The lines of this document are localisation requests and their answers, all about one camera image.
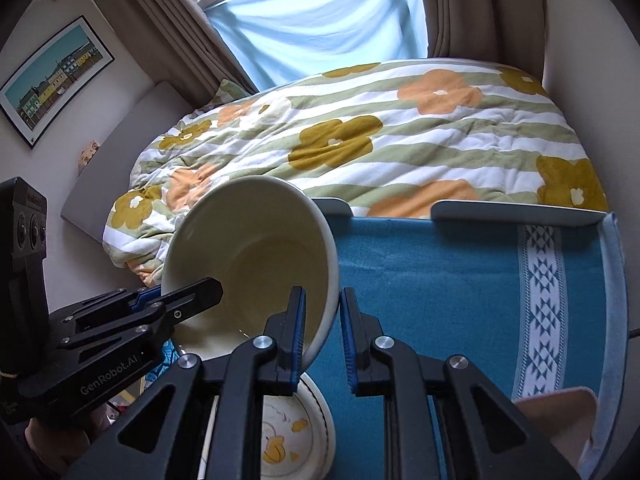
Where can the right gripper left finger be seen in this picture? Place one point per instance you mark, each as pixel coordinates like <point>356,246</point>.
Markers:
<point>279,350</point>

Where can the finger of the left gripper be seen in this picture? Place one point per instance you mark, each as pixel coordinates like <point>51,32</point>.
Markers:
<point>180,305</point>
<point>120,308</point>

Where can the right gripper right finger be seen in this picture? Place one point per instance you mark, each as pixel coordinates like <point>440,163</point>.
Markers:
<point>369,353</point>

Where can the white duck small plate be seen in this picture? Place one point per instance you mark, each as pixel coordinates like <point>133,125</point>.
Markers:
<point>298,435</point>

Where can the cream bowl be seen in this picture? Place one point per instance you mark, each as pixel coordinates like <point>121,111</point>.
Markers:
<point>258,237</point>

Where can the person's left hand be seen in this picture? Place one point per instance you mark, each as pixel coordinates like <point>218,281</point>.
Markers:
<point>59,446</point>

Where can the grey headboard cushion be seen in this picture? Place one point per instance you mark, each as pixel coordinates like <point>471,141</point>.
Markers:
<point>106,177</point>

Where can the blue table cloth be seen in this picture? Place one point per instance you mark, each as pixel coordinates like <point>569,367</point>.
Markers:
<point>450,319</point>

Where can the pink square bowl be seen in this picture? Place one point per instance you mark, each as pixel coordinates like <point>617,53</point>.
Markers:
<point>566,417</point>

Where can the floral striped quilt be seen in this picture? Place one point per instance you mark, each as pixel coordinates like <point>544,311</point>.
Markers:
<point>390,139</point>

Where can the framed picture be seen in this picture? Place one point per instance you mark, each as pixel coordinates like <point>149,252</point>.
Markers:
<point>51,77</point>

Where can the light blue window sheet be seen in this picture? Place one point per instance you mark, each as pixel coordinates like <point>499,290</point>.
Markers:
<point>280,41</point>

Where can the brown curtain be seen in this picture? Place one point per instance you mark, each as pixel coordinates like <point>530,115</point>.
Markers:
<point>173,41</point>

